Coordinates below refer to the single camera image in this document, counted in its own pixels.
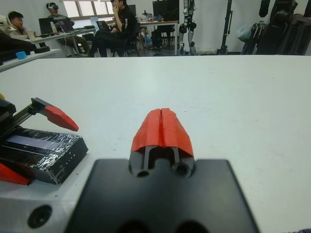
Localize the black humanoid robot on stand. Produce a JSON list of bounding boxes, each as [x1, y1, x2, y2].
[[259, 0, 308, 55]]

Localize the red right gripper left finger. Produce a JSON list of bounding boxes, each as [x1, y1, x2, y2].
[[128, 108, 163, 177]]

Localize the white desk with red edge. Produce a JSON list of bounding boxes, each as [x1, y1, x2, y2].
[[136, 19, 180, 56]]

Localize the folded black trolley stack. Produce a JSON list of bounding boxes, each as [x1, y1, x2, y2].
[[240, 21, 268, 55]]

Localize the person wearing VR headset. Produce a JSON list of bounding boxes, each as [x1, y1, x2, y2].
[[46, 1, 90, 55]]

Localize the hanging silver humanoid robot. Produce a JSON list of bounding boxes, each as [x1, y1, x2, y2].
[[178, 0, 197, 55]]

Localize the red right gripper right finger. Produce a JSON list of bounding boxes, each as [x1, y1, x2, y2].
[[161, 107, 196, 177]]

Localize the black office chair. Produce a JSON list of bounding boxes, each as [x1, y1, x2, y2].
[[123, 23, 146, 58]]

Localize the neighbouring white table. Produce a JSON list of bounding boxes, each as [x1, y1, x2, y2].
[[0, 48, 61, 72]]

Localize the long white office desk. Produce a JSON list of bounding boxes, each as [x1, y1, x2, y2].
[[29, 28, 98, 58]]

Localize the left gripper yellow bracket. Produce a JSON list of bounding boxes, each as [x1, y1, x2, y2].
[[0, 93, 80, 186]]

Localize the flat black base object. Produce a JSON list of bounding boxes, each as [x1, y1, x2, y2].
[[31, 46, 52, 54]]

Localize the person in black sweater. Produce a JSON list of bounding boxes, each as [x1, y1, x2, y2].
[[88, 0, 141, 58]]

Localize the black computer monitor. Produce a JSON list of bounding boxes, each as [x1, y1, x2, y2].
[[152, 0, 166, 21]]

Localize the open black laptop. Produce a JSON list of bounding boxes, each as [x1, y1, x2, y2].
[[38, 17, 58, 34], [58, 19, 75, 32]]

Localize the shiny black box lid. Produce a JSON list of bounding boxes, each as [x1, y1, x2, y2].
[[0, 128, 88, 185]]

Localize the person in beige jacket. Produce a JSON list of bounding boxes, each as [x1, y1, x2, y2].
[[0, 11, 36, 47]]

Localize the pale plastic bag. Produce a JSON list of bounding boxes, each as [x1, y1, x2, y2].
[[237, 24, 253, 43]]

